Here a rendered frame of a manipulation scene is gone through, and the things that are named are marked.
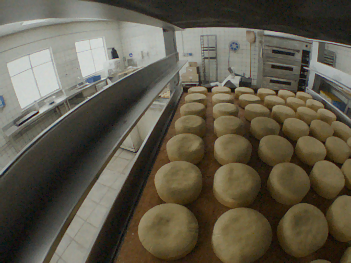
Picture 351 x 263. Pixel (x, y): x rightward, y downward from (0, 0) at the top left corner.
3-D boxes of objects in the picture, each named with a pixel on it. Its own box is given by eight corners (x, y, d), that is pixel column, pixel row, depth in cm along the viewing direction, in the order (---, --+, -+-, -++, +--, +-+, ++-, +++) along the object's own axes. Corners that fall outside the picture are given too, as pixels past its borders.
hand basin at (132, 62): (146, 75, 624) (142, 50, 565) (141, 78, 594) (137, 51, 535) (127, 76, 656) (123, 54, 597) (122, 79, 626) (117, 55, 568)
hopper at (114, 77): (107, 85, 207) (105, 76, 200) (132, 74, 248) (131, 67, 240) (120, 85, 195) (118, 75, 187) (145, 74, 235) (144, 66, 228)
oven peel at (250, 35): (245, 88, 491) (245, 30, 403) (245, 88, 495) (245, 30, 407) (253, 90, 481) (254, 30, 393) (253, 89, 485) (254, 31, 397)
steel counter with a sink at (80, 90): (28, 169, 232) (0, 120, 166) (21, 162, 254) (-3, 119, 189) (114, 102, 496) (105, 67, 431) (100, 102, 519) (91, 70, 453)
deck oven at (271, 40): (259, 99, 407) (264, 29, 299) (255, 87, 500) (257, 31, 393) (305, 105, 356) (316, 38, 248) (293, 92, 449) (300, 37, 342)
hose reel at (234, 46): (239, 71, 493) (240, 40, 434) (240, 72, 480) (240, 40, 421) (227, 70, 507) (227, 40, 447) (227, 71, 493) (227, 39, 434)
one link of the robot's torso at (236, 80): (250, 102, 170) (252, 72, 151) (247, 114, 146) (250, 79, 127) (226, 98, 184) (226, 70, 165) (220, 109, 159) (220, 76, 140)
